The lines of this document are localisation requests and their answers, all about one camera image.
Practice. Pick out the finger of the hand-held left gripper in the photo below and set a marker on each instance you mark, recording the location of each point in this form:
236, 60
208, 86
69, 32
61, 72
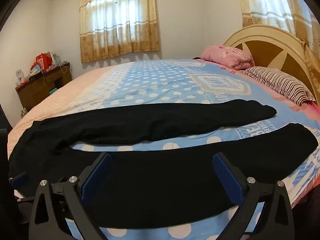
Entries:
18, 178

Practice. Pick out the polka dot bedsheet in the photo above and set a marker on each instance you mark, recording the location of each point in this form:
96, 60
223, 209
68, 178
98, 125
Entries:
155, 82

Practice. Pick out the pink floral pillow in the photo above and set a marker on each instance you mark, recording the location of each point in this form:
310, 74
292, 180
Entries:
227, 55

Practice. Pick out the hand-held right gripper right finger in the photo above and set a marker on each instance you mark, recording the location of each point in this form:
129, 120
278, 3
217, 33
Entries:
228, 180

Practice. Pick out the striped pillow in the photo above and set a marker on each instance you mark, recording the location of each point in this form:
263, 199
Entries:
280, 82

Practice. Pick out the black pants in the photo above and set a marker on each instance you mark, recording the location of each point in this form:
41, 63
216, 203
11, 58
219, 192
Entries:
160, 175

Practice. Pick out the white greeting card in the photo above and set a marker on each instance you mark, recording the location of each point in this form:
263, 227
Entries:
20, 76

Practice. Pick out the red gift bag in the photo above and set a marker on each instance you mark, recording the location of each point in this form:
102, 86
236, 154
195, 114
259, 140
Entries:
43, 61

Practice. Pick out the beige patterned window curtain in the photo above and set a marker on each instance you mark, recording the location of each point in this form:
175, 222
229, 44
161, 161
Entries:
105, 40
282, 2

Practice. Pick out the brown wooden desk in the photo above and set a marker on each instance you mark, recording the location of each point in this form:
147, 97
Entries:
37, 90

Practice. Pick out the pale green gift bag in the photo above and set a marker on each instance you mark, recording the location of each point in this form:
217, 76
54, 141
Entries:
55, 58

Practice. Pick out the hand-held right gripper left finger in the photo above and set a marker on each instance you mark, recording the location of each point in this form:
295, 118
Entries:
96, 178

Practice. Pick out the cream wooden headboard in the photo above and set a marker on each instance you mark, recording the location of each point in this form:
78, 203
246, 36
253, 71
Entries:
280, 51

